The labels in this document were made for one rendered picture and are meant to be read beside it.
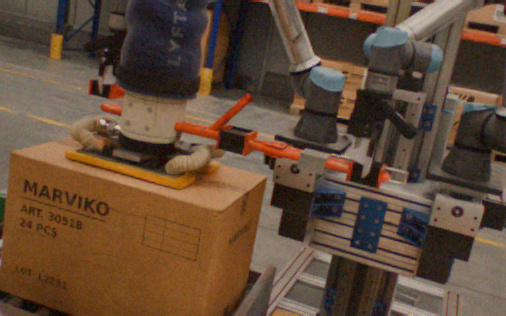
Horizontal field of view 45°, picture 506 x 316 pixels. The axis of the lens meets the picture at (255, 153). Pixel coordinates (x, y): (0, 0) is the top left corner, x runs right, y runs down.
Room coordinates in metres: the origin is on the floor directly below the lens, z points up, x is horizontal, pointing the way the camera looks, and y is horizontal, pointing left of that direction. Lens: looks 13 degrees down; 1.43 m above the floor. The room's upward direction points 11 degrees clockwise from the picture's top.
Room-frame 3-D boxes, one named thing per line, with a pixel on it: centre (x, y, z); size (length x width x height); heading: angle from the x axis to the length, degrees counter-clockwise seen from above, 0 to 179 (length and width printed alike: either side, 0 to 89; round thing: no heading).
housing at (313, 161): (1.53, -0.15, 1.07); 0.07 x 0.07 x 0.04; 75
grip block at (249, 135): (1.59, 0.06, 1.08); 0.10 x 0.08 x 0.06; 165
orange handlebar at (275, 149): (1.72, 0.08, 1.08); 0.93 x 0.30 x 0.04; 75
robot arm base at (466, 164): (1.89, -0.66, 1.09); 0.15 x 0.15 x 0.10
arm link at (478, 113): (1.89, -0.66, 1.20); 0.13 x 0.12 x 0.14; 31
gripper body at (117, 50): (1.97, 0.49, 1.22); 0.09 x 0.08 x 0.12; 75
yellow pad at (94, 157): (1.56, 0.32, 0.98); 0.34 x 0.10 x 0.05; 75
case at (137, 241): (1.65, 0.29, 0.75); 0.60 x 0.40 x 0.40; 75
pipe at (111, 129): (1.65, 0.30, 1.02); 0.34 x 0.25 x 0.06; 75
